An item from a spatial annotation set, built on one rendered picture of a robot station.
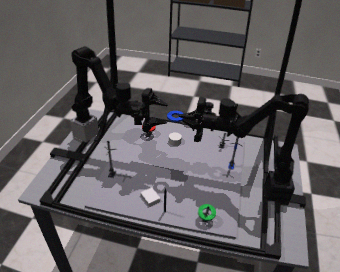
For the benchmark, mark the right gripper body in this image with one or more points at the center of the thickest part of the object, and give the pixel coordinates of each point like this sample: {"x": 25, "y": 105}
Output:
{"x": 145, "y": 99}

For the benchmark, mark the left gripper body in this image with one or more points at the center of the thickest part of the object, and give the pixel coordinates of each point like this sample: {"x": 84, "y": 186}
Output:
{"x": 208, "y": 121}

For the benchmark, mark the white cylinder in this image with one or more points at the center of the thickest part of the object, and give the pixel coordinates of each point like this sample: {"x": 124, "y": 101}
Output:
{"x": 175, "y": 139}

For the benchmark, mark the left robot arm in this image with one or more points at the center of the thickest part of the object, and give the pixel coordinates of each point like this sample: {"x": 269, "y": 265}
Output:
{"x": 298, "y": 107}

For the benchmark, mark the white square block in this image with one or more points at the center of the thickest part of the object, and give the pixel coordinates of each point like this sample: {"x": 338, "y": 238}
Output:
{"x": 150, "y": 196}

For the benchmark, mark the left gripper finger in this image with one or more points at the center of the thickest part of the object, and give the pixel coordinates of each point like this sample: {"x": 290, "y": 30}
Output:
{"x": 190, "y": 123}
{"x": 189, "y": 116}

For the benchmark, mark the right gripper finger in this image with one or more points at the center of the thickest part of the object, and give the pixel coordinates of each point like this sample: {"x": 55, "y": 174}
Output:
{"x": 156, "y": 121}
{"x": 157, "y": 101}

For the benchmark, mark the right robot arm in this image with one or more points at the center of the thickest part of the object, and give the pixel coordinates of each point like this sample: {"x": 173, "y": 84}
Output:
{"x": 83, "y": 56}

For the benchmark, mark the green ring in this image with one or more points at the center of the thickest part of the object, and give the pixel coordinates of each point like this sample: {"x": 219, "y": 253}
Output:
{"x": 202, "y": 216}

